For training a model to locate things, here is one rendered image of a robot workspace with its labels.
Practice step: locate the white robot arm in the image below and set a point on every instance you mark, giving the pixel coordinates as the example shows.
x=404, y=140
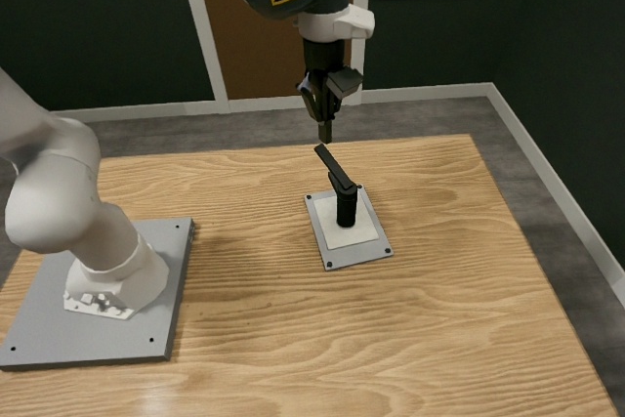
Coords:
x=54, y=201

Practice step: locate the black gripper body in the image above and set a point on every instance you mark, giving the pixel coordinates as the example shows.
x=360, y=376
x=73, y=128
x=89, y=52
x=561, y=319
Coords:
x=322, y=55

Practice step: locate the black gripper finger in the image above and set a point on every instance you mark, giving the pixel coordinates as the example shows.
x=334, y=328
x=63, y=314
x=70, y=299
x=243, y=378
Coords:
x=317, y=109
x=333, y=105

